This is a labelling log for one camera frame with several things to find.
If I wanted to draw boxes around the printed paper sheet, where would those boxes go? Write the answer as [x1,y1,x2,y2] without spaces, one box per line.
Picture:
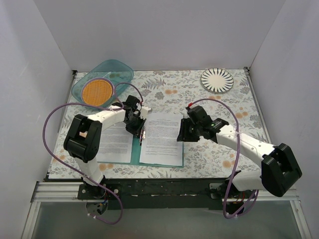
[140,113,183,167]
[96,122,133,164]

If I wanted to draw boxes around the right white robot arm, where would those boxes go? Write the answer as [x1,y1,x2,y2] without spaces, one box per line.
[177,106,302,198]

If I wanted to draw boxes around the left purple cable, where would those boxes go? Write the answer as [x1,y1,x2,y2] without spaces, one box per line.
[42,82,144,225]

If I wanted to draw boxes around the teal transparent plastic container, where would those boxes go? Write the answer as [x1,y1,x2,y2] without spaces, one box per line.
[71,59,134,108]

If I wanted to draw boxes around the striped white ceramic plate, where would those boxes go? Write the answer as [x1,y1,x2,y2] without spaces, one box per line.
[200,68,234,94]

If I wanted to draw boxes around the floral tablecloth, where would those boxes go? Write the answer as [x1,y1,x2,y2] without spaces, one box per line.
[48,69,275,179]

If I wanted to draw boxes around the aluminium frame rail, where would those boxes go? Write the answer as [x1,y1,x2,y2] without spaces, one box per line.
[31,182,81,202]

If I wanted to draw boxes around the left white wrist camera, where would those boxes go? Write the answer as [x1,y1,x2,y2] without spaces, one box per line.
[140,106,152,120]

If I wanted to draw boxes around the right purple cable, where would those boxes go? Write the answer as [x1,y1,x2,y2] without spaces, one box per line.
[188,98,259,219]

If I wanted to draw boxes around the teal plastic folder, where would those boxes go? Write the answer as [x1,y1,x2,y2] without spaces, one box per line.
[97,113,185,168]

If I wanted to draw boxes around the purple cable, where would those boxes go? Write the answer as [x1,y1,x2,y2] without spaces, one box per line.
[188,98,259,219]
[42,82,144,225]

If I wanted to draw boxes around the orange woven coaster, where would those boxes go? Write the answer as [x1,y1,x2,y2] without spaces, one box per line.
[81,78,114,106]

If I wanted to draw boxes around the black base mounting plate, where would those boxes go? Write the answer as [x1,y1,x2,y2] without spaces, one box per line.
[77,178,245,215]

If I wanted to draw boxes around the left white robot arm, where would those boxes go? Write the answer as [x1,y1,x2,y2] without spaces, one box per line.
[63,95,152,199]

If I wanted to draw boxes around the metal folder clip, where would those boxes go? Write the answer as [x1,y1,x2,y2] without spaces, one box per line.
[139,126,146,146]

